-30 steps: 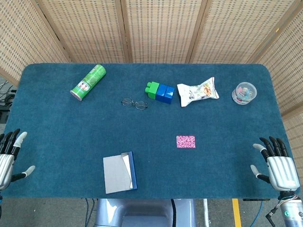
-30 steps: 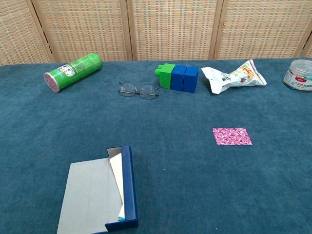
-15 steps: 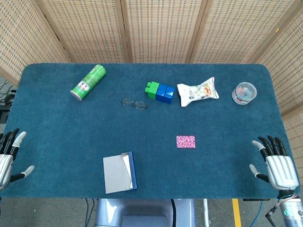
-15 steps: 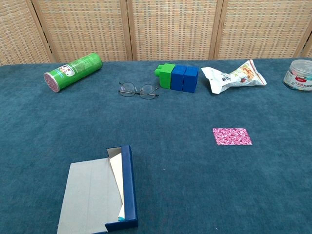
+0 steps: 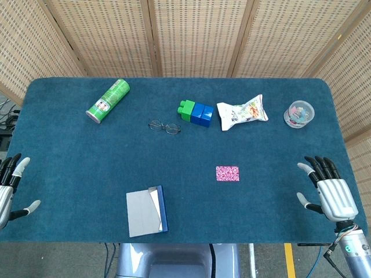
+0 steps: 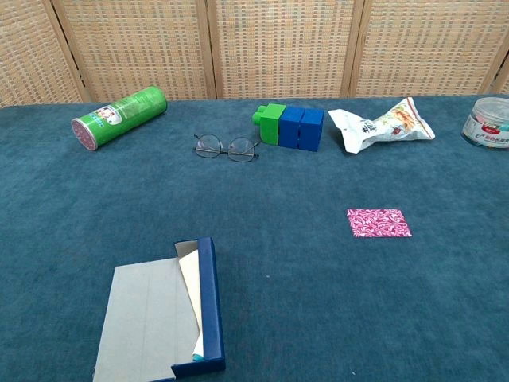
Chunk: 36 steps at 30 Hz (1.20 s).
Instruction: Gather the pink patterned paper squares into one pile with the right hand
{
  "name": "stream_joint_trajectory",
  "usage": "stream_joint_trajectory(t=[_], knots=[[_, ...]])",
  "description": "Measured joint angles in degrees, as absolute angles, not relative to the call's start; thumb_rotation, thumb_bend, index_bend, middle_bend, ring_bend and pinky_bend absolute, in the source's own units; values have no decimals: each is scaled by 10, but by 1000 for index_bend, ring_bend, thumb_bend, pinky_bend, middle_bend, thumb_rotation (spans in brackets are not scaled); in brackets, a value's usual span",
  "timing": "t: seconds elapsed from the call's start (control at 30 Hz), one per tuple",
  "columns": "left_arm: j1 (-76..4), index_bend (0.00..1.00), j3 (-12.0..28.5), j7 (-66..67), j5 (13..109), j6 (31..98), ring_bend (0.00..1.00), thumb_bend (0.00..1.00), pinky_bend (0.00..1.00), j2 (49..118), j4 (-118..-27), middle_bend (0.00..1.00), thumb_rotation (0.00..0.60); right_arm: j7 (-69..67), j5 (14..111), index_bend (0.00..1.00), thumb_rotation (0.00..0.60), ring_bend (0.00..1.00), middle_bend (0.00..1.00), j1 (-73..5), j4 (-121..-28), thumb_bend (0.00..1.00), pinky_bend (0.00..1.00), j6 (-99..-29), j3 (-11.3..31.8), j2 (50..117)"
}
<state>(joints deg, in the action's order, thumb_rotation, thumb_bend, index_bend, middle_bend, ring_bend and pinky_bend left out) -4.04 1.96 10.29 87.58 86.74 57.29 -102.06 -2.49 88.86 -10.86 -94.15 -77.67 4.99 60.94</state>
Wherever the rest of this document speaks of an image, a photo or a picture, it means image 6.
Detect pink patterned card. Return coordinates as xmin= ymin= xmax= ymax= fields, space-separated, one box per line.
xmin=347 ymin=209 xmax=413 ymax=239

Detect green plastic building block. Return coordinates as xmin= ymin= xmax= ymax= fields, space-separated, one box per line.
xmin=251 ymin=103 xmax=287 ymax=146

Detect blue plastic building block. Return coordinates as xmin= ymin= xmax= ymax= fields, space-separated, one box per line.
xmin=297 ymin=107 xmax=325 ymax=153
xmin=278 ymin=105 xmax=305 ymax=150

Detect white paper sheet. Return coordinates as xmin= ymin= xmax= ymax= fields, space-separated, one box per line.
xmin=177 ymin=249 xmax=206 ymax=357

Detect white crinkled snack bag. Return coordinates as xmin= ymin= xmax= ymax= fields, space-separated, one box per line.
xmin=328 ymin=96 xmax=436 ymax=154

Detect woven rattan screen panel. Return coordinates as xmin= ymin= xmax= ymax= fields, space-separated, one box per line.
xmin=349 ymin=0 xmax=509 ymax=99
xmin=51 ymin=0 xmax=218 ymax=103
xmin=206 ymin=0 xmax=365 ymax=100
xmin=491 ymin=51 xmax=509 ymax=96
xmin=0 ymin=0 xmax=91 ymax=107

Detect green cylindrical snack can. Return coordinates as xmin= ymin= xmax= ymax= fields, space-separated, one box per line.
xmin=71 ymin=84 xmax=169 ymax=152

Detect open blue cardboard box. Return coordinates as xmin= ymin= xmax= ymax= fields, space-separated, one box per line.
xmin=93 ymin=236 xmax=227 ymax=382

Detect clear plastic jar with clips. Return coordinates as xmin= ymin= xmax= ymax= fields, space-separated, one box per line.
xmin=460 ymin=96 xmax=509 ymax=150

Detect thin metal frame eyeglasses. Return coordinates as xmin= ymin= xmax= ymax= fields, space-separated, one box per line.
xmin=192 ymin=133 xmax=261 ymax=164

